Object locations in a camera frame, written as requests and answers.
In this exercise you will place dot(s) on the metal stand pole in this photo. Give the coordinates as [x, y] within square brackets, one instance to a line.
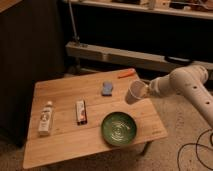
[75, 36]

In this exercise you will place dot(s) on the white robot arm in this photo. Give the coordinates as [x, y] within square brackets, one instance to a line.
[189, 82]

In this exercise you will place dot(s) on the small rectangular snack box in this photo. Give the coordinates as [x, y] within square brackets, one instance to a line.
[81, 115]

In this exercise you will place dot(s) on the blue sponge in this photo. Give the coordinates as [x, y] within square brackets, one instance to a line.
[107, 89]

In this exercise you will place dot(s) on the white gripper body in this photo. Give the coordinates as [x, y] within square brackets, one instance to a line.
[154, 87]

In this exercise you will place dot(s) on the upper wooden shelf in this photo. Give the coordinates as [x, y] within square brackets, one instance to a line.
[141, 8]

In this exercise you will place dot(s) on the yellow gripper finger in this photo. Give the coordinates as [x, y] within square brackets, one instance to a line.
[145, 85]
[146, 94]

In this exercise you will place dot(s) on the white tube bottle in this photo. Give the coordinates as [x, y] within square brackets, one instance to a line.
[45, 122]

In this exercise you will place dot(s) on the orange marker pen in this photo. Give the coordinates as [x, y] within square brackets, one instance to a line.
[127, 73]

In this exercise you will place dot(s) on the metal shelf beam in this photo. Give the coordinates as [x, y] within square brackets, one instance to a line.
[118, 56]

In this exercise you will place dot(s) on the white ceramic cup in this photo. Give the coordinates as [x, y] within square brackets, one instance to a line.
[135, 92]

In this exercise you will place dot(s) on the wooden folding table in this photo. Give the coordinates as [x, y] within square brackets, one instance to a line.
[68, 140]

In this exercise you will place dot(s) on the green ceramic bowl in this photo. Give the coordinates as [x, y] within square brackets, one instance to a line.
[118, 129]

